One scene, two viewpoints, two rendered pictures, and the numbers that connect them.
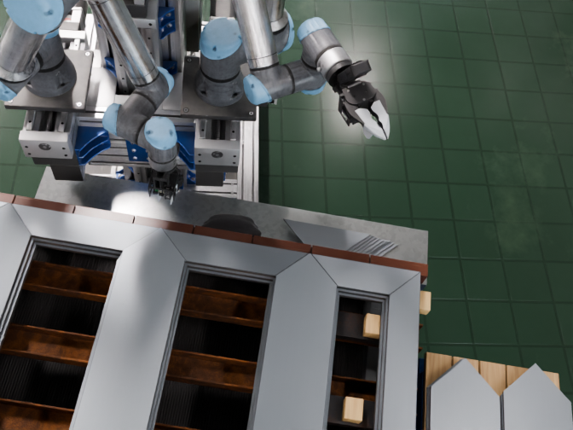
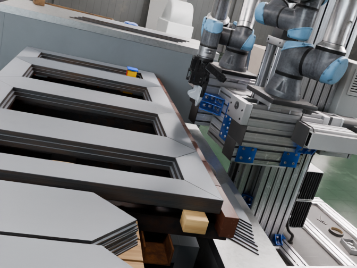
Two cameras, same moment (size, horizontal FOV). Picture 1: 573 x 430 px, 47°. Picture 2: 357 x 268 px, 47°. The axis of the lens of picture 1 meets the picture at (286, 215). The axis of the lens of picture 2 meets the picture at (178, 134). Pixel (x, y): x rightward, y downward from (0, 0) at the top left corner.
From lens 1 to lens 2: 196 cm
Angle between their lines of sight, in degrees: 69
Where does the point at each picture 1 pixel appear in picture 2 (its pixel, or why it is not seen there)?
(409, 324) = (159, 186)
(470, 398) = (84, 216)
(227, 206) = (218, 170)
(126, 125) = not seen: hidden behind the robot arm
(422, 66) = not seen: outside the picture
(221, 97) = (271, 85)
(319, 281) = (173, 151)
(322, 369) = (94, 142)
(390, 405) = (66, 166)
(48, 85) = (224, 58)
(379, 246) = (245, 238)
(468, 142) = not seen: outside the picture
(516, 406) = (81, 254)
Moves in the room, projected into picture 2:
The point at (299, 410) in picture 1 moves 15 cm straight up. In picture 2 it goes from (55, 130) to (62, 82)
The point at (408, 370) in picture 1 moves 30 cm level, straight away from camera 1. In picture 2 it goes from (107, 179) to (212, 233)
